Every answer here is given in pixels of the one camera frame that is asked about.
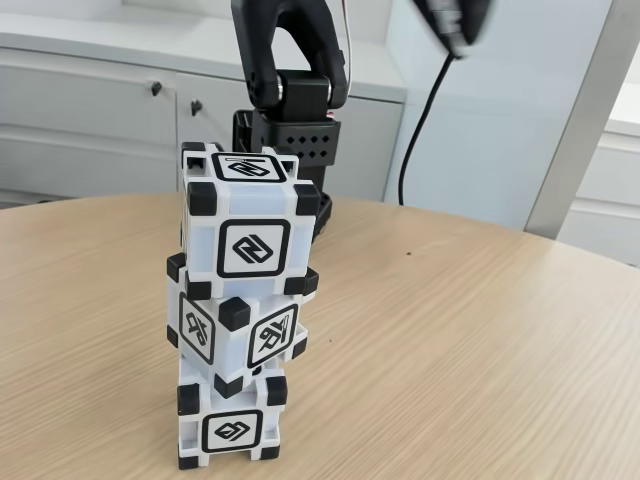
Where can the black cabinet key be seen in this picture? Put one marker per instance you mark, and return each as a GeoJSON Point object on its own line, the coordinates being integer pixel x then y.
{"type": "Point", "coordinates": [156, 88]}
{"type": "Point", "coordinates": [195, 107]}

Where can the white cabinet with drawers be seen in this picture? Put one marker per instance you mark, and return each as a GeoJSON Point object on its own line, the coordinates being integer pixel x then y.
{"type": "Point", "coordinates": [75, 125]}

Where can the white cube, stacked-diamonds symbol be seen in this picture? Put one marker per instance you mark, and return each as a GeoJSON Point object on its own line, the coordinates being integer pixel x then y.
{"type": "Point", "coordinates": [230, 432]}

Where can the white cube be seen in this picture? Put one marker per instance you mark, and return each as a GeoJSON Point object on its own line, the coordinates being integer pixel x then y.
{"type": "Point", "coordinates": [197, 325]}
{"type": "Point", "coordinates": [250, 205]}
{"type": "Point", "coordinates": [230, 432]}

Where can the white low cabinet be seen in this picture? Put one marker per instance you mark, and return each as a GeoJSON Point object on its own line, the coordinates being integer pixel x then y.
{"type": "Point", "coordinates": [615, 200]}

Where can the gripper camera on black mount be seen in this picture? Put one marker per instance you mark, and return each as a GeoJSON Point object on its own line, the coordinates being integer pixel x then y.
{"type": "Point", "coordinates": [455, 25]}

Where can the grey window frame post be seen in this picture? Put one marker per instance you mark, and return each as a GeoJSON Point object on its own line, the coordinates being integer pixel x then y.
{"type": "Point", "coordinates": [575, 125]}

